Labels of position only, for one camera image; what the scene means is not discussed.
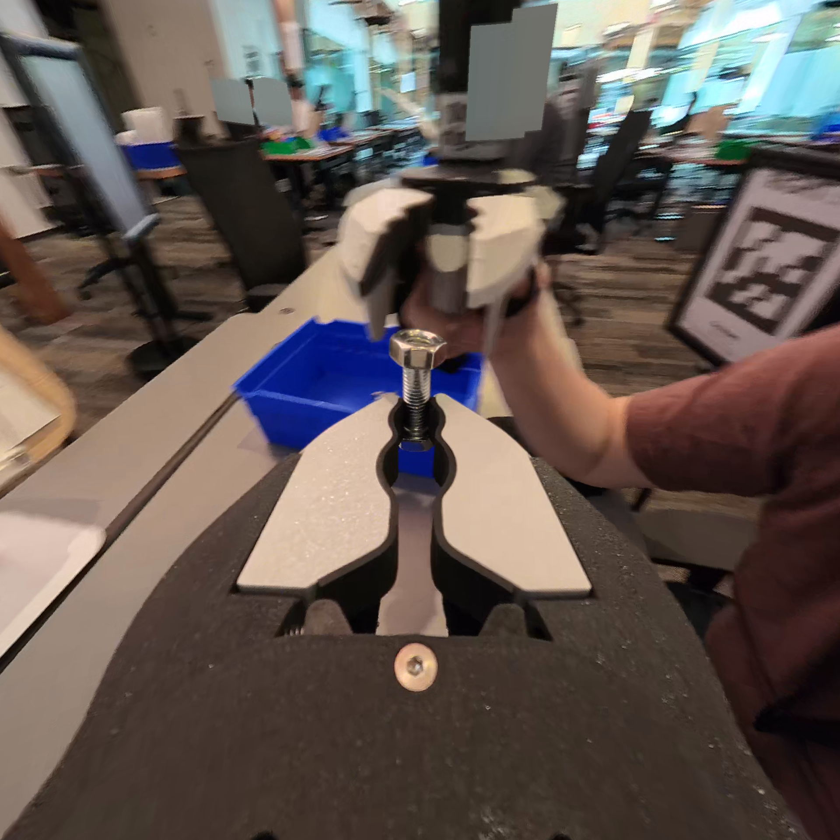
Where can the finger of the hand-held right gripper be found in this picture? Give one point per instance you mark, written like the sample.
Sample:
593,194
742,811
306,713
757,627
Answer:
505,243
367,229

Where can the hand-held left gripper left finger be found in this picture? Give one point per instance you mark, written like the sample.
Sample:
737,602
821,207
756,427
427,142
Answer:
321,512

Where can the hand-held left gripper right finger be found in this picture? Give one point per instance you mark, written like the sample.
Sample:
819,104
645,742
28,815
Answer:
505,518

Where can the steel hex nut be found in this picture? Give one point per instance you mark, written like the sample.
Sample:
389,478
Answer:
415,438

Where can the blue plastic bin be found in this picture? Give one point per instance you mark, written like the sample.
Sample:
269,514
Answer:
308,387
149,157

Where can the steel hex bolt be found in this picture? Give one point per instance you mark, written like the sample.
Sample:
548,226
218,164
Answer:
418,348

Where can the person's right hand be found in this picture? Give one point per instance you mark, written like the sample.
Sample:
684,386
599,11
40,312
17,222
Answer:
466,334

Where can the wooden top desk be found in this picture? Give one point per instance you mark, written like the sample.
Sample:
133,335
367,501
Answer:
315,154

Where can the black office chair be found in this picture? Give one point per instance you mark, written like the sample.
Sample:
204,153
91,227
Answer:
243,210
623,170

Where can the white paper towel roll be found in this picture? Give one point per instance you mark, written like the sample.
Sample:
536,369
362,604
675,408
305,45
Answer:
145,124

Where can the framed marker sign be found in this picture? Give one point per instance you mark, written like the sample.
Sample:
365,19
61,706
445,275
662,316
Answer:
768,262

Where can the white document stand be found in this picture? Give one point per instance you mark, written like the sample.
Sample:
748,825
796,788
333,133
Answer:
39,564

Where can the wooden document board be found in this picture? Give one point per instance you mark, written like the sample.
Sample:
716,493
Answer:
52,394

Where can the black easel display stand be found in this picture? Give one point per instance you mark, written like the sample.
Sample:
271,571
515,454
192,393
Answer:
85,144

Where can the printed instruction sheet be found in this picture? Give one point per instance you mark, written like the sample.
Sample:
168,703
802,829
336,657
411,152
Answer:
19,413

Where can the wooden post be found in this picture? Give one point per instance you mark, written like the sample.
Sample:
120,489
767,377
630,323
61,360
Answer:
26,275

